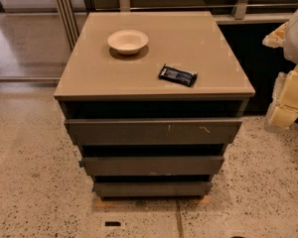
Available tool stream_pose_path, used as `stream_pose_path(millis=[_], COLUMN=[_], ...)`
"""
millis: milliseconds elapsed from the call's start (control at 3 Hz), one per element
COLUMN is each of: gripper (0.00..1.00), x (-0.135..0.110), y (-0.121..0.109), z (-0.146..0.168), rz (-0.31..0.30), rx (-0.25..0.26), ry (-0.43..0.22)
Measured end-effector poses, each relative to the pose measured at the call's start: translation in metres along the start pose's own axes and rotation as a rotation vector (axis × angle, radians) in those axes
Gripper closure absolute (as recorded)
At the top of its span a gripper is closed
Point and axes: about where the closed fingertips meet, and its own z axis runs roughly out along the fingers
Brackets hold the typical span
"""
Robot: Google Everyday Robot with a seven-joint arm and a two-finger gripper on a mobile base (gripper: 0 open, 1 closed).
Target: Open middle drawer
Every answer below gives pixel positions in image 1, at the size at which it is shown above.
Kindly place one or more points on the grey drawer cabinet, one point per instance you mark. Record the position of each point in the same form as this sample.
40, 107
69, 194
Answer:
100, 83

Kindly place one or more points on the grey top drawer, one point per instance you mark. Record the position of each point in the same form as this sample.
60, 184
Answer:
190, 131

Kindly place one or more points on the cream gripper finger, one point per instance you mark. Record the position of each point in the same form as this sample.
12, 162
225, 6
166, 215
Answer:
283, 111
276, 38

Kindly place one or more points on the grey drawer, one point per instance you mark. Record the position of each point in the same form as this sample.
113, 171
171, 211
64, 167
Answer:
190, 131
152, 166
139, 189

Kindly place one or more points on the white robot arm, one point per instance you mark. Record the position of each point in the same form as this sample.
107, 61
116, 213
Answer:
290, 51

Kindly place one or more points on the grey bottom drawer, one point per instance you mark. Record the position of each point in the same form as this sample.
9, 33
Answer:
139, 189

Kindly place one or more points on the metal railing frame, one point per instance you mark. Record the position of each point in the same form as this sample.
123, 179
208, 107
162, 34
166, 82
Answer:
236, 18

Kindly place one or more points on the black snack bar wrapper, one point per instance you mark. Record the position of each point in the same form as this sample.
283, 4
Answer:
178, 76

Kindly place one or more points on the white ceramic bowl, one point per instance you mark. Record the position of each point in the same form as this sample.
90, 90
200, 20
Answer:
127, 42

